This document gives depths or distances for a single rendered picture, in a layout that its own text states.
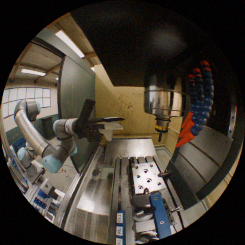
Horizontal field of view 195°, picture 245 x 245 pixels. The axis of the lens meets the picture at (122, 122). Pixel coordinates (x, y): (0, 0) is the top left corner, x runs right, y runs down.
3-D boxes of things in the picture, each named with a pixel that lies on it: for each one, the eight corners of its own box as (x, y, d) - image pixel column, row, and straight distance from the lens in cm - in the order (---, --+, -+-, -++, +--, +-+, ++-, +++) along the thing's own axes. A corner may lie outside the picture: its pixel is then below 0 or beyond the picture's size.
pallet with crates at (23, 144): (28, 167, 334) (17, 146, 306) (20, 162, 404) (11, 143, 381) (43, 150, 385) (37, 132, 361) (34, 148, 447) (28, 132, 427)
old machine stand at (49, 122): (49, 140, 457) (44, 118, 433) (45, 139, 500) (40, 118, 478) (57, 136, 487) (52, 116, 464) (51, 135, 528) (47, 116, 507)
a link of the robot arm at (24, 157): (22, 165, 94) (14, 152, 90) (28, 158, 97) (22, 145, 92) (26, 169, 83) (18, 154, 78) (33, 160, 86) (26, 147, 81)
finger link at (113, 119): (122, 127, 36) (104, 131, 33) (122, 115, 34) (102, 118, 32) (125, 129, 33) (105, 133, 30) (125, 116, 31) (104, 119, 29)
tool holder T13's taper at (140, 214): (150, 217, 30) (158, 216, 24) (135, 220, 29) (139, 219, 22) (149, 207, 30) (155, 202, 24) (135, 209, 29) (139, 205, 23)
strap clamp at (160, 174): (155, 182, 74) (160, 172, 62) (154, 179, 75) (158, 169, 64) (168, 179, 80) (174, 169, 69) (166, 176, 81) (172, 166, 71)
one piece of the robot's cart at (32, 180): (24, 174, 114) (21, 170, 111) (34, 164, 116) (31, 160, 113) (38, 191, 85) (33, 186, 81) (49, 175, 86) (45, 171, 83)
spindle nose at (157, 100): (193, 118, 28) (194, 82, 29) (150, 116, 18) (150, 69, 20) (169, 112, 40) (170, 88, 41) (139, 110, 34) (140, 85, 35)
